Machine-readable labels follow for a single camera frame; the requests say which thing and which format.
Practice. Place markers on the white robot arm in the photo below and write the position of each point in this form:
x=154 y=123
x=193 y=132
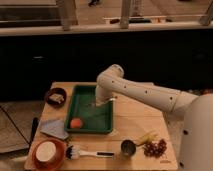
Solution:
x=196 y=149

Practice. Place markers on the green plastic tray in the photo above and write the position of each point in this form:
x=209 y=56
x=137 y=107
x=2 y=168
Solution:
x=96 y=120

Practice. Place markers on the orange fruit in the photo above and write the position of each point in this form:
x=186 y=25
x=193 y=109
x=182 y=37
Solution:
x=76 y=123

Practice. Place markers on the pale sponge in bowl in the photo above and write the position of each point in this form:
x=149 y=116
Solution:
x=57 y=98

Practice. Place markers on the dark brown bowl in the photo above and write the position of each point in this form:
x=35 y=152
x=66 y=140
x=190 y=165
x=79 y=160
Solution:
x=56 y=90

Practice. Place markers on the blue folded cloth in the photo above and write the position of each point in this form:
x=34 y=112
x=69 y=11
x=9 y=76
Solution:
x=54 y=128

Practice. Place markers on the yellow banana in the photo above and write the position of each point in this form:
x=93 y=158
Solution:
x=150 y=136

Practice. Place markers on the white dish brush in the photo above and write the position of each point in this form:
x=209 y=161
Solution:
x=74 y=152

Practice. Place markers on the red grape bunch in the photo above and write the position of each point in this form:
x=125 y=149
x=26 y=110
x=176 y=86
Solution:
x=155 y=149

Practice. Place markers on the wooden railing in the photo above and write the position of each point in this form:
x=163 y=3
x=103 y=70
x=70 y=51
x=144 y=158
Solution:
x=49 y=17

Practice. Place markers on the white cup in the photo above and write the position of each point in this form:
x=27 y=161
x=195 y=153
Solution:
x=46 y=151

